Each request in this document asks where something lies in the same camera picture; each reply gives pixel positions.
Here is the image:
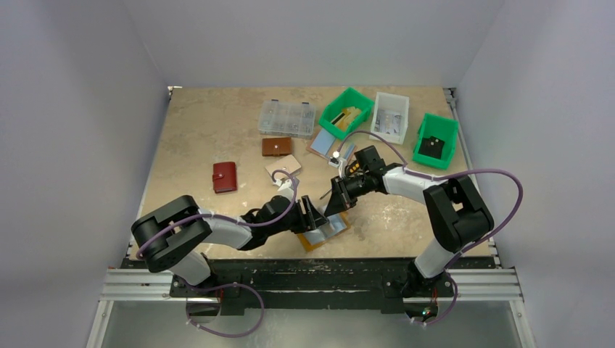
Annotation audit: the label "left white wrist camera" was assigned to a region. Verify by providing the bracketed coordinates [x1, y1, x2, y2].
[275, 178, 299, 202]

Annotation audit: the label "stack of loose cards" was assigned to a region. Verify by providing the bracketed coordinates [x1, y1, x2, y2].
[306, 128, 357, 162]

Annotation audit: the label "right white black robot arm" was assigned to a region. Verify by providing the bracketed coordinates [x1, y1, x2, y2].
[324, 146, 495, 281]

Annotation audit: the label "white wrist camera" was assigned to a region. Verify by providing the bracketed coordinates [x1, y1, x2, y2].
[275, 178, 299, 202]
[328, 150, 354, 178]

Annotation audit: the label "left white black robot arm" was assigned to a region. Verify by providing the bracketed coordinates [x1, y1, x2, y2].
[131, 195, 329, 287]

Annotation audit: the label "aluminium frame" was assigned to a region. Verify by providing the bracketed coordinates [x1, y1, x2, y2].
[86, 268, 536, 347]

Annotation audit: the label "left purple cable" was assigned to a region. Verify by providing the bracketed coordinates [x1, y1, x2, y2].
[135, 170, 300, 260]

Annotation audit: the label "brown leather card holder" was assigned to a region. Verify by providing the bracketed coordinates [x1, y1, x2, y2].
[261, 137, 293, 157]

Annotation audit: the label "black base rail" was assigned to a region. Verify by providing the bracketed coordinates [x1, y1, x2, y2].
[120, 257, 474, 318]

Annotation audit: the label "green bin right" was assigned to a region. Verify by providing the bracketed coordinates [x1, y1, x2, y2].
[412, 113, 459, 170]

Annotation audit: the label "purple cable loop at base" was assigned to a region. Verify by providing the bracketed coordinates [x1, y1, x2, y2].
[186, 282, 265, 339]

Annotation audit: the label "beige card holder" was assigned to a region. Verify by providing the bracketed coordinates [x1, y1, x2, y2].
[265, 154, 302, 181]

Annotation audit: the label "black card holder in bin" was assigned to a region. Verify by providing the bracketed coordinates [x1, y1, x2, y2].
[418, 136, 445, 160]

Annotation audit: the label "cards in white bin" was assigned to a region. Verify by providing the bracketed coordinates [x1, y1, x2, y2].
[374, 109, 402, 135]

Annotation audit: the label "cards in green bin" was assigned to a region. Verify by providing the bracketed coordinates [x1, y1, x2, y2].
[331, 107, 362, 131]

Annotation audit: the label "clear plastic organizer box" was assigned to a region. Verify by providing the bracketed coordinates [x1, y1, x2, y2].
[257, 99, 317, 139]

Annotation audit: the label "white plastic bin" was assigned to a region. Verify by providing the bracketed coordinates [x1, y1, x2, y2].
[370, 91, 410, 145]

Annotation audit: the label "yellow black screwdriver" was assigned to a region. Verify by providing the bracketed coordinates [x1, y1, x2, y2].
[320, 160, 360, 200]

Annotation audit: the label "mustard yellow card holder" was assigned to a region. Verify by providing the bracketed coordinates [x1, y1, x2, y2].
[297, 212, 351, 252]

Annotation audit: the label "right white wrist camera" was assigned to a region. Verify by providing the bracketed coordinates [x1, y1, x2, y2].
[328, 150, 354, 178]

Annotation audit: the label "red leather card holder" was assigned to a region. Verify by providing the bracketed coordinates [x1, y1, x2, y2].
[212, 162, 238, 194]

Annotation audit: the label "green bin with cards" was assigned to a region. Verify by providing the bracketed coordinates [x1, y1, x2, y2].
[318, 88, 374, 140]

